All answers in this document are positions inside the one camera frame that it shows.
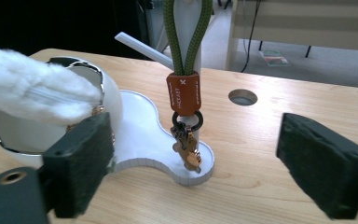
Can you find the booklet on floor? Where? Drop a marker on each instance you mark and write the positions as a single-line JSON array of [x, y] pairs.
[[274, 58]]

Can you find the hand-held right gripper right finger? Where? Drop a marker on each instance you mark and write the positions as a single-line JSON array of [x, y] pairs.
[[323, 174]]

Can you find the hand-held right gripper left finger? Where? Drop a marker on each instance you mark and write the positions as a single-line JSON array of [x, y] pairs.
[[79, 165]]

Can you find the white fluffy pouch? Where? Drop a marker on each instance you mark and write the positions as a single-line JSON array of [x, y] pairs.
[[34, 88]]

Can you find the light wooden furniture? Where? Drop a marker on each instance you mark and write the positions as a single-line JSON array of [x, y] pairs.
[[307, 25]]

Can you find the white bowl with gold rim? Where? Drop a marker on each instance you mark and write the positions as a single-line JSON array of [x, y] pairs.
[[28, 137]]

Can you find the white stand with pegs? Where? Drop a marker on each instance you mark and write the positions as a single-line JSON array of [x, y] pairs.
[[146, 137]]

